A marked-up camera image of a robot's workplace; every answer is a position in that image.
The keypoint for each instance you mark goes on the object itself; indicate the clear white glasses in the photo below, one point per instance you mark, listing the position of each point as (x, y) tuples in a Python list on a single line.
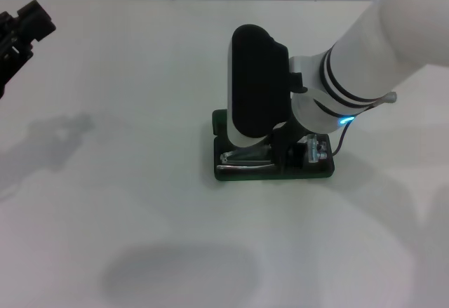
[(245, 167)]

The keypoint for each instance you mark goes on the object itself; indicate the green glasses case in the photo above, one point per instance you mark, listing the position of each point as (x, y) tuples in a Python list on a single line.
[(273, 177)]

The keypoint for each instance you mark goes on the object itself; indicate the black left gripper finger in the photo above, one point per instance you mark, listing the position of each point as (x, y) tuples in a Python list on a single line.
[(21, 52), (31, 15)]

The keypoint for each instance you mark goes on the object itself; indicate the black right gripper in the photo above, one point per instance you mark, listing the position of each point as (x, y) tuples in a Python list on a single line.
[(289, 138)]

